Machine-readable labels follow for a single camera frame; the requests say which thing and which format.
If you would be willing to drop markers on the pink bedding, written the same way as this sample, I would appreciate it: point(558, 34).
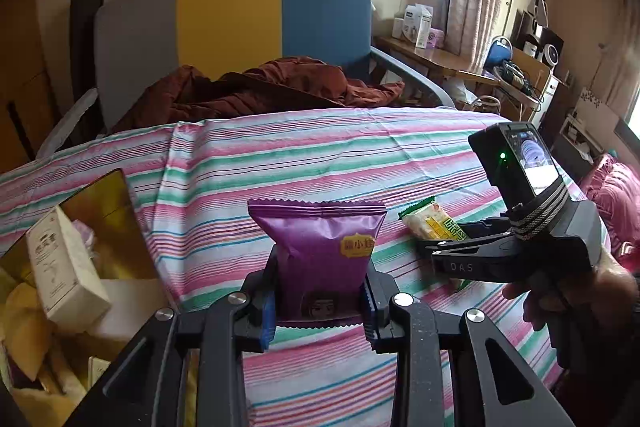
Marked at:
point(615, 202)

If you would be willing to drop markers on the striped tablecloth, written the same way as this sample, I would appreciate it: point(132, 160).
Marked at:
point(325, 157)

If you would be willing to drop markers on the white round fan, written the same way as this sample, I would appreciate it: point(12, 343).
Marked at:
point(551, 55)

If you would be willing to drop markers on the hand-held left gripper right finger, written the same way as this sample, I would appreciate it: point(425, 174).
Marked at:
point(371, 312)

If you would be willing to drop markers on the wooden wardrobe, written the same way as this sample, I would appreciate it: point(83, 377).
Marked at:
point(25, 107)

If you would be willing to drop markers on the purple snack packet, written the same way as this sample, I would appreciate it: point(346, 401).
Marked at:
point(320, 242)

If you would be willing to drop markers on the green snack packet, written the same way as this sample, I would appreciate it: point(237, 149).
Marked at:
point(430, 219)

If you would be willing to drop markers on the small pink box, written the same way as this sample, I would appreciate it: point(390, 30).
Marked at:
point(437, 39)

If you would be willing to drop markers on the maroon cloth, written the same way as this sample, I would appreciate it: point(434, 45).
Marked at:
point(260, 92)

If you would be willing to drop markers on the person's right hand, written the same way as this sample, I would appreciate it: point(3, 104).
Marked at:
point(610, 282)

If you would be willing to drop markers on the wooden side table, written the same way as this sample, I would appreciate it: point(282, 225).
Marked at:
point(440, 59)

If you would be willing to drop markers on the white box green label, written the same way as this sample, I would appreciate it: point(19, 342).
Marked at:
point(417, 24)

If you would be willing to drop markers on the white foam block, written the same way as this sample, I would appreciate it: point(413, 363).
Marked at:
point(135, 307)

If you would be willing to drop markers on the large yellow sponge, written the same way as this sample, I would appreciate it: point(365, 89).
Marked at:
point(22, 322)

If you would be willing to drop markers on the black rolled mat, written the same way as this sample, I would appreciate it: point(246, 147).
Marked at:
point(82, 47)

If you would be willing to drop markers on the grey yellow blue chair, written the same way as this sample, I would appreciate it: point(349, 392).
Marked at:
point(225, 17)

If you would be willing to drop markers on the clear plastic bag pink cap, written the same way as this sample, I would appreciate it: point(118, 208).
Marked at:
point(85, 234)

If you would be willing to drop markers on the beige carton box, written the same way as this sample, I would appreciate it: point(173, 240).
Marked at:
point(65, 277)

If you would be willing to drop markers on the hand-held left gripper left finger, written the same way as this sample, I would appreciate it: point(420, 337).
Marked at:
point(267, 312)

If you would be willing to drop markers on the gold tin box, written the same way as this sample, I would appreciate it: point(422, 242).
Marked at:
point(110, 227)

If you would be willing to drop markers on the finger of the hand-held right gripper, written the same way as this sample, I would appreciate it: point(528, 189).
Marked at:
point(485, 227)
point(470, 244)

